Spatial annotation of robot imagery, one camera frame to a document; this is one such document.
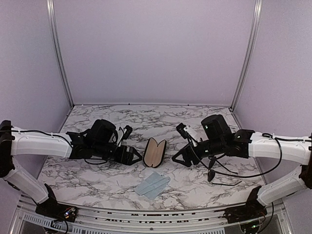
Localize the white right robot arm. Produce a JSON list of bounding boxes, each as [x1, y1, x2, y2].
[[172, 115, 312, 218]]

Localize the aluminium frame post left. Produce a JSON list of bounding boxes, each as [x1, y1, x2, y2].
[[46, 0, 75, 109]]

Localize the aluminium front rail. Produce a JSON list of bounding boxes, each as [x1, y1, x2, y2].
[[8, 195, 293, 234]]

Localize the black rimless sunglasses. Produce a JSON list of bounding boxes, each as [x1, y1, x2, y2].
[[208, 155, 241, 187]]

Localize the aluminium frame post right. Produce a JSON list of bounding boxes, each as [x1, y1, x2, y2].
[[230, 0, 263, 112]]

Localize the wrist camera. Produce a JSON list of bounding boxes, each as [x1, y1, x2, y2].
[[176, 123, 198, 141], [117, 125, 133, 147]]

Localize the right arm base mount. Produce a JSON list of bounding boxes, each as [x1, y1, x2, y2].
[[223, 186, 268, 224]]

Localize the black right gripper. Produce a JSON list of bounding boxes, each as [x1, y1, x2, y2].
[[172, 137, 225, 168]]

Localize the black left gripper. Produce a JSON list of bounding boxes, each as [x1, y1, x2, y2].
[[93, 141, 142, 165]]

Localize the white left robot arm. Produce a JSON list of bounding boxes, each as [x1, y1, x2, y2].
[[0, 119, 142, 217]]

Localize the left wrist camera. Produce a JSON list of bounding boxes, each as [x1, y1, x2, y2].
[[117, 125, 133, 147]]

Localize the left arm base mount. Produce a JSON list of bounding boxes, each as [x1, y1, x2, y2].
[[35, 184, 78, 222]]

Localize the black glasses case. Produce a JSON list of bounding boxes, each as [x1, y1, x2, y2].
[[143, 137, 167, 168]]

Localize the aluminium frame post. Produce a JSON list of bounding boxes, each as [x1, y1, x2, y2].
[[46, 0, 75, 109], [230, 0, 263, 112]]

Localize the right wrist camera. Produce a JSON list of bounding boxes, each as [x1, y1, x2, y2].
[[176, 123, 198, 141]]

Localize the light blue cloth front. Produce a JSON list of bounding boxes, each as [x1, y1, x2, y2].
[[134, 172, 171, 200]]

